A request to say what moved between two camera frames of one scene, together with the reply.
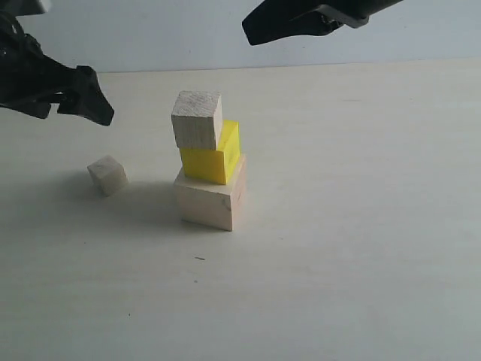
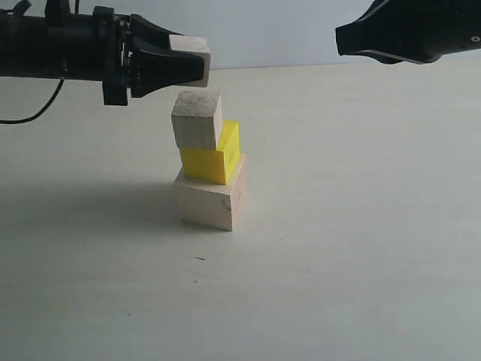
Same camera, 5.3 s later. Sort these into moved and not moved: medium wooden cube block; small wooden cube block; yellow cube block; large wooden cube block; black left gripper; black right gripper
Moved: small wooden cube block; black left gripper; black right gripper
Not moved: large wooden cube block; medium wooden cube block; yellow cube block
